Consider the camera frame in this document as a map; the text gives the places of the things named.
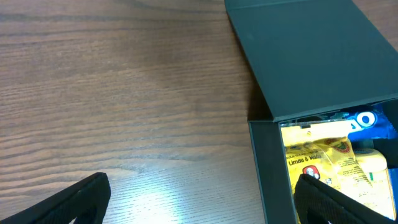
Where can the blue Oreo cookie pack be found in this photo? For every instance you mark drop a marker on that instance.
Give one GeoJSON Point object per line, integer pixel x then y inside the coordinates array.
{"type": "Point", "coordinates": [367, 122]}

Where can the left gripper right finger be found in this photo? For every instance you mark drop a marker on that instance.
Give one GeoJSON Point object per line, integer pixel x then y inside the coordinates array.
{"type": "Point", "coordinates": [316, 202]}

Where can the yellow plastic jar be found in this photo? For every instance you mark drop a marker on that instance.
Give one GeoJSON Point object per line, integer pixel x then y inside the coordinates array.
{"type": "Point", "coordinates": [381, 196]}

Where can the small blue Eclipse pack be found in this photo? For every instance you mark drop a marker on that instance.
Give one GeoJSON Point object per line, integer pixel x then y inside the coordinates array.
{"type": "Point", "coordinates": [394, 185]}

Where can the black gift box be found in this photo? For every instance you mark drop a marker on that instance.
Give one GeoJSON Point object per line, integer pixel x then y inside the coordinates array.
{"type": "Point", "coordinates": [309, 58]}

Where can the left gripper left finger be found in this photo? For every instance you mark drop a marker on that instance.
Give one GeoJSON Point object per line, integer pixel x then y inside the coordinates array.
{"type": "Point", "coordinates": [83, 202]}

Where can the yellow snack bag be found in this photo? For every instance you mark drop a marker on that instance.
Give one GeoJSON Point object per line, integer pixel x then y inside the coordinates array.
{"type": "Point", "coordinates": [323, 151]}

